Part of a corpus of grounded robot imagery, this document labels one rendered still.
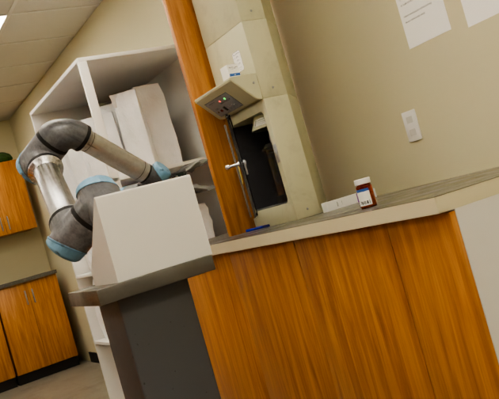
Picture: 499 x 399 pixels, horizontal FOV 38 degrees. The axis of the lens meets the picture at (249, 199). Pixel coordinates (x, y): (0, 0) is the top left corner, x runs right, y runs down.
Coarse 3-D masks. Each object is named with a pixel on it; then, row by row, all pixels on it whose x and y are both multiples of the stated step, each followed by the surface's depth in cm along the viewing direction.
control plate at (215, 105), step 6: (222, 96) 280; (228, 96) 277; (210, 102) 288; (216, 102) 286; (222, 102) 284; (228, 102) 282; (234, 102) 280; (210, 108) 293; (216, 108) 291; (222, 108) 289; (228, 108) 286; (234, 108) 284; (222, 114) 293
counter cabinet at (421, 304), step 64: (256, 256) 249; (320, 256) 216; (384, 256) 191; (448, 256) 171; (256, 320) 260; (320, 320) 224; (384, 320) 197; (448, 320) 176; (256, 384) 272; (320, 384) 233; (384, 384) 204; (448, 384) 182
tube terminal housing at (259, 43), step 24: (240, 24) 273; (264, 24) 277; (216, 48) 292; (240, 48) 277; (264, 48) 275; (216, 72) 297; (240, 72) 281; (264, 72) 274; (288, 72) 293; (264, 96) 272; (288, 96) 279; (240, 120) 290; (288, 120) 276; (288, 144) 274; (288, 168) 273; (312, 168) 285; (288, 192) 272; (312, 192) 276; (264, 216) 292; (288, 216) 276
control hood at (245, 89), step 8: (232, 80) 267; (240, 80) 268; (248, 80) 270; (256, 80) 272; (216, 88) 277; (224, 88) 274; (232, 88) 271; (240, 88) 269; (248, 88) 269; (256, 88) 271; (208, 96) 284; (216, 96) 282; (232, 96) 276; (240, 96) 274; (248, 96) 271; (256, 96) 271; (200, 104) 294; (248, 104) 278; (232, 112) 289
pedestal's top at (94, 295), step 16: (208, 256) 192; (160, 272) 185; (176, 272) 187; (192, 272) 189; (96, 288) 186; (112, 288) 179; (128, 288) 181; (144, 288) 183; (80, 304) 195; (96, 304) 181
